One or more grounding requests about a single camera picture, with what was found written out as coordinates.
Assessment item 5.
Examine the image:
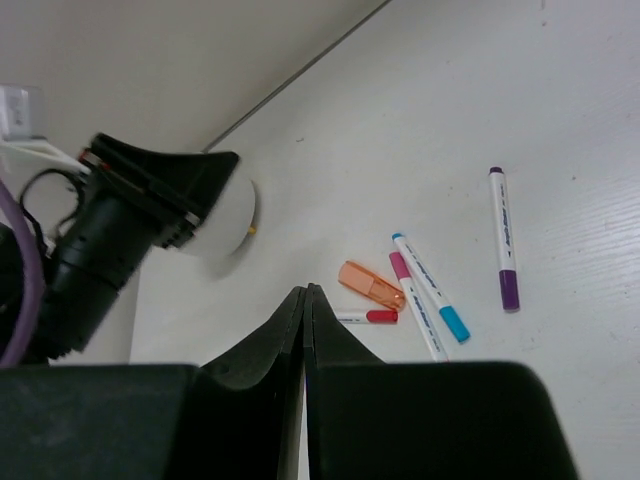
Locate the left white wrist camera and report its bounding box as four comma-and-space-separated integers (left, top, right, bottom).
1, 84, 89, 180

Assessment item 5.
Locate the red capped white marker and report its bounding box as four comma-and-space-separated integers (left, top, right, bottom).
335, 310, 399, 325

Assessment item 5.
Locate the pink capped white marker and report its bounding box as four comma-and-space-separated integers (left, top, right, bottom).
389, 252, 449, 362

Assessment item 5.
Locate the blue capped white marker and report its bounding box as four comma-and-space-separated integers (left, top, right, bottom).
392, 232, 471, 344

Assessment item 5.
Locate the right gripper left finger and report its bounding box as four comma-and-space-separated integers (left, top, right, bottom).
1, 287, 306, 479

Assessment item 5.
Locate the white round divided container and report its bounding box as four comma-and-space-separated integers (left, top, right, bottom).
179, 171, 256, 260

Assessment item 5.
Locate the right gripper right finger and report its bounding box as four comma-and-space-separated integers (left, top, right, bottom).
303, 284, 578, 479

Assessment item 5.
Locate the purple capped white marker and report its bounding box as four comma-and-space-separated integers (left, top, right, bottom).
488, 166, 520, 312

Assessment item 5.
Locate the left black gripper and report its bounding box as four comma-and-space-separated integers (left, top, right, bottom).
37, 133, 239, 358

